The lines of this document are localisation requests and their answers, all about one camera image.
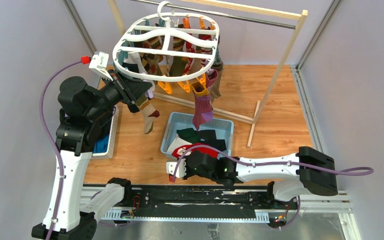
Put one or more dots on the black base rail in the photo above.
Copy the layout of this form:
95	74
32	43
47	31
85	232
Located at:
200	202

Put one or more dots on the white oval clip hanger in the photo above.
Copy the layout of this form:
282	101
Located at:
161	24

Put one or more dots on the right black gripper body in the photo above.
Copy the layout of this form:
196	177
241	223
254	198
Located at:
190	172

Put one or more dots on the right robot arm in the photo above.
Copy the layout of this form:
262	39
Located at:
308	171

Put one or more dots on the orange clothes peg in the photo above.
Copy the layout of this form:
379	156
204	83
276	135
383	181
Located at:
165	86

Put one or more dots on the wooden clothes rack frame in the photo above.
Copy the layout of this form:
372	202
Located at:
187	23

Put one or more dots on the argyle brown hanging sock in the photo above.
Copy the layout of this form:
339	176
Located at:
151	61

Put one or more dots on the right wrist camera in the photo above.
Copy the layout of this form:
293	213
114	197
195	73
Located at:
173	170

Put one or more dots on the lilac clothes peg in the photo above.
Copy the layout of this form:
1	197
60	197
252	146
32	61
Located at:
150	93

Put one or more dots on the beige striped ribbed sock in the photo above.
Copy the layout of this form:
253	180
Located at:
149	113

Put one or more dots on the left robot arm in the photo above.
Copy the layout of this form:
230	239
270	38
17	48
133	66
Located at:
85	117

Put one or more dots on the white sock in basket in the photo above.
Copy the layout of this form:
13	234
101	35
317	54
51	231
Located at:
176	143

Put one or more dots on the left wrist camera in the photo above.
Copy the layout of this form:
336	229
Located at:
98	64

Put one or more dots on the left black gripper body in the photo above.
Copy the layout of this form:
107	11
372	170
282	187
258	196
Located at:
126	96

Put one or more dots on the dark green sock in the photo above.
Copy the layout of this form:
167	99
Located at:
207	137

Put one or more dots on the metal rack rod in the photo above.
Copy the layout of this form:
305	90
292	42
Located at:
231	16

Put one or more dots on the white hanging sock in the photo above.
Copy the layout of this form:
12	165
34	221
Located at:
135	59

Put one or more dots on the white plastic basket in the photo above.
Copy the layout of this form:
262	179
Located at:
112	137

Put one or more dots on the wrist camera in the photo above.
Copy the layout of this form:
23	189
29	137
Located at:
98	64
173	170

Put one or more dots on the olive tan hanging sock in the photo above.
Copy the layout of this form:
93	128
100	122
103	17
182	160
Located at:
215	89

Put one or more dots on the blue cloth in basket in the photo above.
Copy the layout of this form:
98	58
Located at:
101	145

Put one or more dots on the purple mustard hanging sock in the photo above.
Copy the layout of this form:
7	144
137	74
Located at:
203	110

